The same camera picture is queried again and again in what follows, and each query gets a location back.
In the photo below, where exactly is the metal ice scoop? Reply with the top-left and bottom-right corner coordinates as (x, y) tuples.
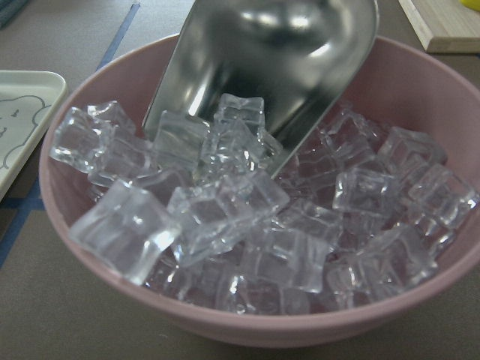
(142, 0), (380, 176)

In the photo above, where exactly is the cream bear tray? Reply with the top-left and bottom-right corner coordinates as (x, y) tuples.
(1, 70), (68, 197)

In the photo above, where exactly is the wooden cutting board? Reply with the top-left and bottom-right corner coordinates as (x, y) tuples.
(398, 0), (479, 54)

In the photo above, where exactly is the pile of clear ice cubes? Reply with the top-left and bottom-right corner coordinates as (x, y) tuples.
(49, 94), (479, 315)

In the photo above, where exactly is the pink bowl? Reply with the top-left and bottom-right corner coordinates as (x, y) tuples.
(39, 36), (479, 348)

